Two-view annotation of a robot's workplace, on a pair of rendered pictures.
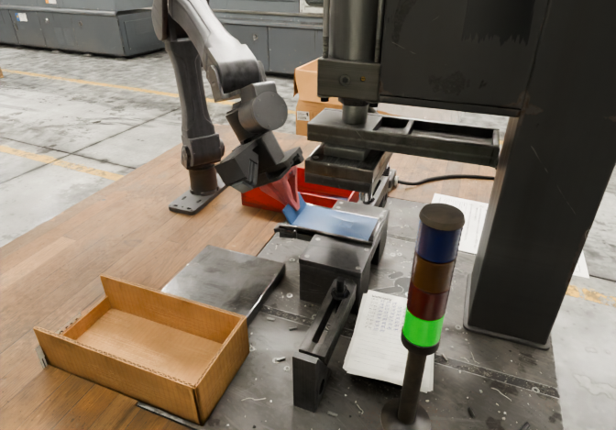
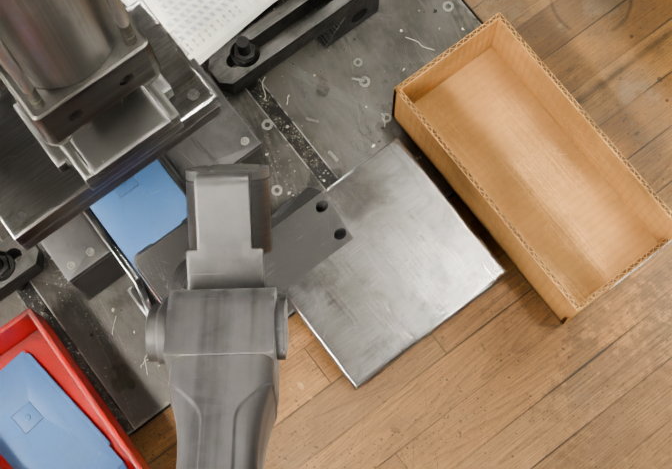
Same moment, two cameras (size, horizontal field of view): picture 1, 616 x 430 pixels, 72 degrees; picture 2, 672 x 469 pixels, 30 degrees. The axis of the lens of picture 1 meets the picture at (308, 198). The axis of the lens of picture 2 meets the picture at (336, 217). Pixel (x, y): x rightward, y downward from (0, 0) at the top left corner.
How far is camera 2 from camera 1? 103 cm
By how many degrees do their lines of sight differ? 73
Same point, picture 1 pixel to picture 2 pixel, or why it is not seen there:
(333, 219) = (135, 208)
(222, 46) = (231, 355)
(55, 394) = (656, 185)
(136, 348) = (543, 202)
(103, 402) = not seen: hidden behind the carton
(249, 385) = (415, 65)
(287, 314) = (303, 153)
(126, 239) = not seen: outside the picture
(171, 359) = (499, 154)
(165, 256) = (440, 428)
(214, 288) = (394, 248)
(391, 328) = not seen: outside the picture
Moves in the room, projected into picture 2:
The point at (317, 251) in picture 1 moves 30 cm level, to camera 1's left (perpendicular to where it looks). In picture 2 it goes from (221, 142) to (526, 323)
